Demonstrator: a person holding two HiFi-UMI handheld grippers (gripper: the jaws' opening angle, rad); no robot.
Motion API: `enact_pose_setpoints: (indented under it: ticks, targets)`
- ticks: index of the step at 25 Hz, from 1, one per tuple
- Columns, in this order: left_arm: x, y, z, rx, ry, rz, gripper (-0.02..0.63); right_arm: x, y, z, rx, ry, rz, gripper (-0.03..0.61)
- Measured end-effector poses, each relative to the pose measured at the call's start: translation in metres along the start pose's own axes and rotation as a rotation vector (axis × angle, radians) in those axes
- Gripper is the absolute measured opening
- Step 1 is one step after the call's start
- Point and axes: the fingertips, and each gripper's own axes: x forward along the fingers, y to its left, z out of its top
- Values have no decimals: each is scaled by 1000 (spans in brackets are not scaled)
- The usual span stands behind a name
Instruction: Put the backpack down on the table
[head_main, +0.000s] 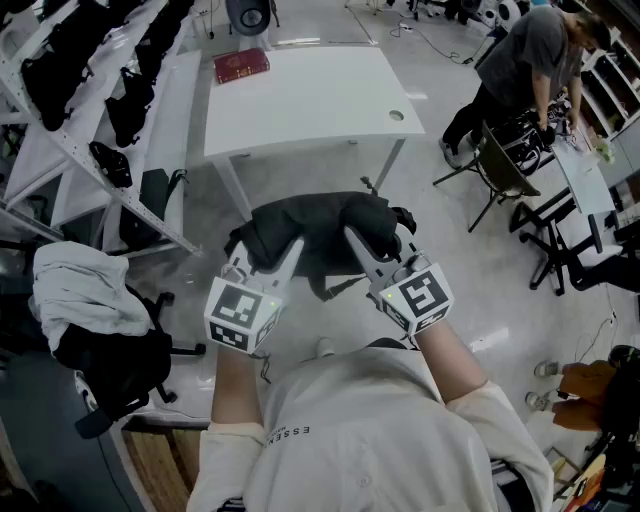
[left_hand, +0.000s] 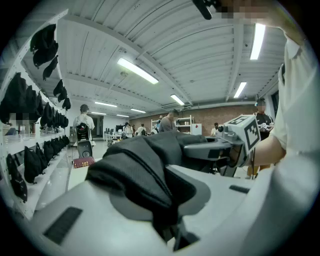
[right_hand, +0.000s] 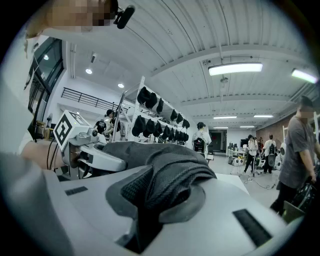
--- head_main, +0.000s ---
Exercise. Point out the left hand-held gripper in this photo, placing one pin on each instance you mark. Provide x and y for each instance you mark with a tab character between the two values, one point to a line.
232	312

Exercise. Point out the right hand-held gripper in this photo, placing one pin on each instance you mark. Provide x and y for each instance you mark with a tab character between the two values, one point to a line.
420	295

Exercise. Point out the black backpack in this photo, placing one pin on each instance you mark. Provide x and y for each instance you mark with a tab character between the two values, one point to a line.
320	225

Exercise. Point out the person's right forearm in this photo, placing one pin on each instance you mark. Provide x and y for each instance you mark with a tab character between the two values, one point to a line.
447	360

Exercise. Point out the person's left forearm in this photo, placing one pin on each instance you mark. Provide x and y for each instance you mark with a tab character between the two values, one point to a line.
237	385

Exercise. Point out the person's dark trousers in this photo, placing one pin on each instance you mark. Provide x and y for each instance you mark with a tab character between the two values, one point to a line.
387	343

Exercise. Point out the person's white shoe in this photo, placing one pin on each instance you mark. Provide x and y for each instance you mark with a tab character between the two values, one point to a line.
325	347

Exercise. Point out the dark grey upright bag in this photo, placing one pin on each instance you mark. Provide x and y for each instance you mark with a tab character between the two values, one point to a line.
150	200

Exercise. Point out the dark folding chair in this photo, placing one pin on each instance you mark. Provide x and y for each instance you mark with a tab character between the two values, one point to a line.
500	170

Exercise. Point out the white table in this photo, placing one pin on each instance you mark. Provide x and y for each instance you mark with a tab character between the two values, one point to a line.
310	95

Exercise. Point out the black helmet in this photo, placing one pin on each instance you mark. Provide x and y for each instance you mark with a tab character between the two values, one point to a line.
520	145

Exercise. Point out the black office chair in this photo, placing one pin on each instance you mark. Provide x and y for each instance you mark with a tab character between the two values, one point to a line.
115	370
565	250

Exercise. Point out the person's white shirt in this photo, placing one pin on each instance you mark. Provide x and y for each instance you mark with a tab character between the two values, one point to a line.
360	430

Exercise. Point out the white crumpled cloth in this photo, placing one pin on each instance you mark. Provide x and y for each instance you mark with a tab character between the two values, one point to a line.
85	290

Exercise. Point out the red hardcover book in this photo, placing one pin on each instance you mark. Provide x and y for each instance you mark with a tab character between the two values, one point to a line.
241	66

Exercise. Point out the white side desk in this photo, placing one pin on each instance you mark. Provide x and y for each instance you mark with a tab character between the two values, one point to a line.
585	185

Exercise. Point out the white metal shelf rack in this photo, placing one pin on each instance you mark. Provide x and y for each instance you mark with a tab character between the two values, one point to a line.
75	150

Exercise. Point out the wooden board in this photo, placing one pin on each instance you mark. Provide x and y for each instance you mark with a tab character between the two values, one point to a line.
160	465

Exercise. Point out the dark round device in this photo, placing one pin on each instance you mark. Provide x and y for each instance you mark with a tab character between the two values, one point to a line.
248	17

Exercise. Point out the white round helmet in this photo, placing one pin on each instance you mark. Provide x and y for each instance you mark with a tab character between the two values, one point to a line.
510	12

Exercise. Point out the row of black bags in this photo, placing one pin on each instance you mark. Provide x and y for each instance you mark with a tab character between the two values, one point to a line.
50	85

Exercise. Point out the white cubby shelf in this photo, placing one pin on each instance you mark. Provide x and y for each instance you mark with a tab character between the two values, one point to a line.
615	85

